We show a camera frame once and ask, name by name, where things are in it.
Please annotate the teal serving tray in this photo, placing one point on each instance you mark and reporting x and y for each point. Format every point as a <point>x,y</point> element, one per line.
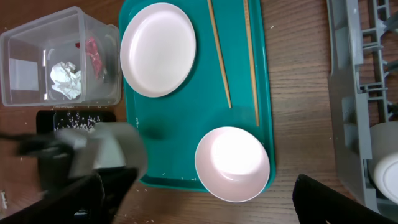
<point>173,125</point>

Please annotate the white round plate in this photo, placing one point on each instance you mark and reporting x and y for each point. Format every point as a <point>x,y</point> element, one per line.
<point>158,50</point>

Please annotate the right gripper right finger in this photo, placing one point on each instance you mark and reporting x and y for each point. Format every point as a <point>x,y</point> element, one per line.
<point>317,203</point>

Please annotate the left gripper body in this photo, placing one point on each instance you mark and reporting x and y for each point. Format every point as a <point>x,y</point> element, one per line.
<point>54,160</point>

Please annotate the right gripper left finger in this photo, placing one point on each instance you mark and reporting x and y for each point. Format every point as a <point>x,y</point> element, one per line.
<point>80,202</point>

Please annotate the grey bowl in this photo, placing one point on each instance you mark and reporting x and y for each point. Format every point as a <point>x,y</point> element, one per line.
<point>107,146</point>

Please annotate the white tissue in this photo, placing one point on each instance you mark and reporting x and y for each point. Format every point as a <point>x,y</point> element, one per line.
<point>66,79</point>

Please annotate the grey dishwasher rack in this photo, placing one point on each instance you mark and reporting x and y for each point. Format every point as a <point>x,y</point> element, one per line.
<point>363,94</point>

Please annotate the black tray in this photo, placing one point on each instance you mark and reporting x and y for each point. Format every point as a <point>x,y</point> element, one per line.
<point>53,120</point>

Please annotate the red snack wrapper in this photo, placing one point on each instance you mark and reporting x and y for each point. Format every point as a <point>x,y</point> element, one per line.
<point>92,51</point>

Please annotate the wooden chopstick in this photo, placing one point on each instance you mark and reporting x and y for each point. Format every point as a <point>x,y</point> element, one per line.
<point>251,60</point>
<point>219,52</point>

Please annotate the clear plastic bin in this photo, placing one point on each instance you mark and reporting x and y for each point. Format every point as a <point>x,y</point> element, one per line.
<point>29,52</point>

